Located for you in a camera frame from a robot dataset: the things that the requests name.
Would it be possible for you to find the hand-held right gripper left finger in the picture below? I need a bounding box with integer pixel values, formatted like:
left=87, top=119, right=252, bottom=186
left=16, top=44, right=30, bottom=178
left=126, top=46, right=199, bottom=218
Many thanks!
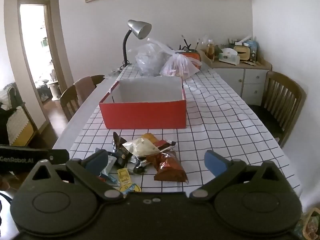
left=22, top=149, right=124, bottom=202

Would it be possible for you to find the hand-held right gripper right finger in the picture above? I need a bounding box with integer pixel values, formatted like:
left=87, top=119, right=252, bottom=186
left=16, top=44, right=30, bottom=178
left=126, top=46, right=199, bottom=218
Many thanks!
left=189, top=150, right=292, bottom=201

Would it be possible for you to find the blue cookie packet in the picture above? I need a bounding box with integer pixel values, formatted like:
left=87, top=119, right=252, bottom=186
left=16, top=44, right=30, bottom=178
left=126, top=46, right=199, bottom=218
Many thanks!
left=100, top=154, right=118, bottom=178

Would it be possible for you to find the black snack packet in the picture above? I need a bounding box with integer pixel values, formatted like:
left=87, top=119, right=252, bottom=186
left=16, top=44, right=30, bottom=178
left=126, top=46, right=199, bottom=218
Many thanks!
left=114, top=150, right=133, bottom=168

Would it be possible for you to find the cream snack packet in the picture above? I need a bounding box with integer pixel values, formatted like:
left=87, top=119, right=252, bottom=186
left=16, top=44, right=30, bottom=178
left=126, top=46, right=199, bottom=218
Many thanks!
left=122, top=138, right=160, bottom=157

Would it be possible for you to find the orange snack packet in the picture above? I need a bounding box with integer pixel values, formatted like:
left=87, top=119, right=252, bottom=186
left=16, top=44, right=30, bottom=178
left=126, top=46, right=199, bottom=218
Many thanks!
left=141, top=133, right=160, bottom=145

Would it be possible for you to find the red cardboard box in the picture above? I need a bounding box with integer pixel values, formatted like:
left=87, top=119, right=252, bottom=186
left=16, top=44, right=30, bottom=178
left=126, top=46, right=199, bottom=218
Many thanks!
left=99, top=76, right=187, bottom=130

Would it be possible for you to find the plastic bag of red snacks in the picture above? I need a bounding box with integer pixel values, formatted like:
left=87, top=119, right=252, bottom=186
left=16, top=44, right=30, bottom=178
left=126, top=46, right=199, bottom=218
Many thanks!
left=160, top=52, right=202, bottom=78

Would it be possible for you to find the silver dark foil wrapper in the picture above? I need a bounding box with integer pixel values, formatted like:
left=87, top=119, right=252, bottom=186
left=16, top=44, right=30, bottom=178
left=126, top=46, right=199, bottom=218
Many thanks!
left=113, top=132, right=128, bottom=153

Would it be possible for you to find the yellow white storage rack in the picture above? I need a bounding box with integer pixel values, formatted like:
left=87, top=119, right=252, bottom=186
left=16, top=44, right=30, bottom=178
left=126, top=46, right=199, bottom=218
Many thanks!
left=6, top=106, right=38, bottom=147

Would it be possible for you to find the black bag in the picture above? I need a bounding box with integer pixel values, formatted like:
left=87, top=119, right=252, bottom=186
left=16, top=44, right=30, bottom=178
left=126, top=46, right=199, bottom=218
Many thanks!
left=0, top=107, right=15, bottom=145

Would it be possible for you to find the white checked tablecloth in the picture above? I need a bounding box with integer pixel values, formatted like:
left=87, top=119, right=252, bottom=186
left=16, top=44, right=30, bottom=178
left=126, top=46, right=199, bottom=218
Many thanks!
left=70, top=64, right=300, bottom=193

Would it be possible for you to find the yellow blue snack sachet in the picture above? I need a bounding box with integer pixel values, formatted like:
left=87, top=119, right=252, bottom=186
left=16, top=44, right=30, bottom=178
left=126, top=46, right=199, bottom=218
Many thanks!
left=122, top=184, right=142, bottom=193

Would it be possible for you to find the brown snack packet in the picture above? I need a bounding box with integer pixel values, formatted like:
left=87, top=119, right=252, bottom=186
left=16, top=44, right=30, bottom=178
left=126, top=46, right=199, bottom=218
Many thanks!
left=146, top=151, right=188, bottom=182

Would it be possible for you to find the white flat packet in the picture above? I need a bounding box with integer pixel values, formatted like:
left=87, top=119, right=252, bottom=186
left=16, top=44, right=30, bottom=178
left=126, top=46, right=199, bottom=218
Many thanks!
left=156, top=140, right=177, bottom=152

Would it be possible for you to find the brown wooden chair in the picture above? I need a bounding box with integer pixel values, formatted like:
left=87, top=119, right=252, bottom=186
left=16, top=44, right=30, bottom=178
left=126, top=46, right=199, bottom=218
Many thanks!
left=247, top=71, right=307, bottom=147
left=60, top=75, right=105, bottom=122

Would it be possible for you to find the white corner cabinet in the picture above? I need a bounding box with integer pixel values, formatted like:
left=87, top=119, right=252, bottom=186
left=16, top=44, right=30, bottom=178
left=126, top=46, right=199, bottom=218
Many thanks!
left=205, top=55, right=272, bottom=105

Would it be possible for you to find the white green tissue box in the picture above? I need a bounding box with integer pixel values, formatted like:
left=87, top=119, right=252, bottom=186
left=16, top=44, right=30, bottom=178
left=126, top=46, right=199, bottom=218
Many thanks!
left=219, top=47, right=240, bottom=64

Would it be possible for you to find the orange container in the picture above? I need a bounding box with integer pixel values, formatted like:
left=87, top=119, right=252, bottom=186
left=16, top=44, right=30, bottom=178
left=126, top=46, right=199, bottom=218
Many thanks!
left=184, top=50, right=202, bottom=70

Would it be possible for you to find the clear plastic bag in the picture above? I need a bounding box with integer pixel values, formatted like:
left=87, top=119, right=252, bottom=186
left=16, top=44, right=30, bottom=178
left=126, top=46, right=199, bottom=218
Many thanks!
left=135, top=38, right=175, bottom=77

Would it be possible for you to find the patterned cloth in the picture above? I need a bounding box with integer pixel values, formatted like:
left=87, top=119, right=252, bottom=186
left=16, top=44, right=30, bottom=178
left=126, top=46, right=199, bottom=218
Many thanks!
left=294, top=209, right=320, bottom=240

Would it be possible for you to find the glass jar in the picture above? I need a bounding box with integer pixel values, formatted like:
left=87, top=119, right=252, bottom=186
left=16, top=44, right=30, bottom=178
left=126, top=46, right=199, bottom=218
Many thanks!
left=206, top=39, right=215, bottom=58

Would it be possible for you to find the wooden tissue box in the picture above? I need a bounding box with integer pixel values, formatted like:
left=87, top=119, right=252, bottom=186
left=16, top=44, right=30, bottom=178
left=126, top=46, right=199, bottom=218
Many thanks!
left=234, top=44, right=250, bottom=60

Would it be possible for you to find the silver desk lamp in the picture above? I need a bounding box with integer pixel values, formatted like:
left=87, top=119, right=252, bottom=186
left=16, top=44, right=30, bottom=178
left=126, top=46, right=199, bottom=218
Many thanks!
left=122, top=19, right=152, bottom=68

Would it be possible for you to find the white pedestal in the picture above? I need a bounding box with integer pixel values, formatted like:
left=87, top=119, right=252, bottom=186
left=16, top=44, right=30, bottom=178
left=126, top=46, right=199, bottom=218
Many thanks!
left=47, top=80, right=61, bottom=98

